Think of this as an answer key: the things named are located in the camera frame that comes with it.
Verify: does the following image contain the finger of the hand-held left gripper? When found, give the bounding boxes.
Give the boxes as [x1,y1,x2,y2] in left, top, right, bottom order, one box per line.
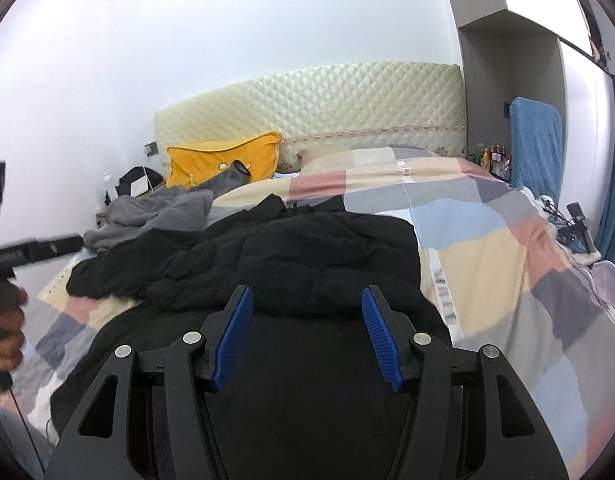
[0,232,84,267]

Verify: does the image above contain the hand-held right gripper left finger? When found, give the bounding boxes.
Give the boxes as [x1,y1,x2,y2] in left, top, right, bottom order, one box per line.
[44,285,255,480]

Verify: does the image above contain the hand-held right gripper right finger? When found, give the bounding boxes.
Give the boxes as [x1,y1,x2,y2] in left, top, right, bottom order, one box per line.
[361,284,571,480]

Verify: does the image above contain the black padded jacket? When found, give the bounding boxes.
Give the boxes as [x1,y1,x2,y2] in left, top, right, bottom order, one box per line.
[50,192,463,480]

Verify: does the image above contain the person's left hand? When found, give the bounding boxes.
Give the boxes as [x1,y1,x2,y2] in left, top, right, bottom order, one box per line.
[0,287,29,374]

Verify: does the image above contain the black bag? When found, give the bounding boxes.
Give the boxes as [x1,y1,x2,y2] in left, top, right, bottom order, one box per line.
[115,166,166,198]

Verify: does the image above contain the grey fleece garment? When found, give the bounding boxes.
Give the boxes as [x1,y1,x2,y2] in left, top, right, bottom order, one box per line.
[83,160,251,253]

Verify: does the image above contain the checked pastel duvet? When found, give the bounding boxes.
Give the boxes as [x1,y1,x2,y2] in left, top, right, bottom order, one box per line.
[0,146,615,480]

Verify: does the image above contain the yellow pillow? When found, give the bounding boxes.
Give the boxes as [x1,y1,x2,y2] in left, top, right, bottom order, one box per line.
[166,132,284,189]

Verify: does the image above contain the checked pillow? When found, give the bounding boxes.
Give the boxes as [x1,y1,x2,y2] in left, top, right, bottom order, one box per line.
[298,145,438,173]

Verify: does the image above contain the person's grey pants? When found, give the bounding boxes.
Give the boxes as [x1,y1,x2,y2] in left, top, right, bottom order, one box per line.
[0,406,55,480]

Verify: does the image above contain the row of small bottles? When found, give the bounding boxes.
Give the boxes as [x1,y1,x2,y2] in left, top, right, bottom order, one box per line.
[467,143,513,175]

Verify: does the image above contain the clear plastic bag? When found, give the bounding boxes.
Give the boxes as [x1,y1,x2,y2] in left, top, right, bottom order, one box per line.
[591,260,615,307]

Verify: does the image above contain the cream quilted headboard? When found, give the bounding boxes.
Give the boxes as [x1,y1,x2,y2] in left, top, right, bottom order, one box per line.
[154,63,467,177]

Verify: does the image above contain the blue towel on chair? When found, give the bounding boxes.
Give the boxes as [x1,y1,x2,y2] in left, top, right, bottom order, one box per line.
[508,97,563,207]

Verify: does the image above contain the grey white wardrobe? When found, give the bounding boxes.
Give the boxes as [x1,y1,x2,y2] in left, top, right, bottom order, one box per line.
[456,0,615,281]

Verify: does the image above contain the black cable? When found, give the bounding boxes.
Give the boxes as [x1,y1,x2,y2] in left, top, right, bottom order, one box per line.
[0,387,44,467]

